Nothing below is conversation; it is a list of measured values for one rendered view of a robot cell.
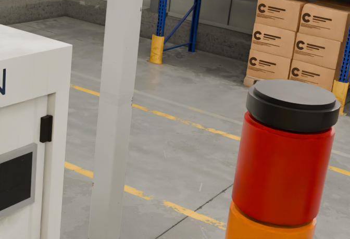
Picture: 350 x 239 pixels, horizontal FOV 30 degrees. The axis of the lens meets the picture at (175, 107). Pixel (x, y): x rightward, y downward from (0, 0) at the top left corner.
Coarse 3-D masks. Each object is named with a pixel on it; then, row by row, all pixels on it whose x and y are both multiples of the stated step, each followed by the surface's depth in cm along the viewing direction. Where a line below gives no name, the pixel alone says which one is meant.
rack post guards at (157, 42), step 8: (152, 40) 930; (160, 40) 924; (152, 48) 933; (160, 48) 928; (152, 56) 936; (160, 56) 933; (160, 64) 933; (336, 88) 804; (344, 88) 799; (336, 96) 806; (344, 96) 803; (344, 112) 812
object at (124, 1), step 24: (120, 0) 288; (120, 24) 291; (120, 48) 294; (120, 72) 297; (120, 96) 301; (120, 120) 306; (96, 144) 314; (120, 144) 312; (96, 168) 317; (120, 168) 318; (96, 192) 321; (120, 192) 324; (96, 216) 324; (120, 216) 330
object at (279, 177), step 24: (240, 144) 36; (264, 144) 34; (288, 144) 34; (312, 144) 34; (240, 168) 36; (264, 168) 34; (288, 168) 34; (312, 168) 34; (240, 192) 36; (264, 192) 35; (288, 192) 34; (312, 192) 35; (264, 216) 35; (288, 216) 35; (312, 216) 36
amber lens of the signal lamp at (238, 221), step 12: (228, 216) 38; (240, 216) 36; (228, 228) 38; (240, 228) 36; (252, 228) 36; (264, 228) 36; (276, 228) 35; (288, 228) 35; (300, 228) 36; (312, 228) 36
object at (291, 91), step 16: (272, 80) 37; (288, 80) 37; (256, 96) 34; (272, 96) 34; (288, 96) 34; (304, 96) 34; (320, 96) 35; (256, 112) 34; (272, 112) 33; (288, 112) 33; (304, 112) 33; (320, 112) 33; (336, 112) 34; (288, 128) 34; (304, 128) 33; (320, 128) 34
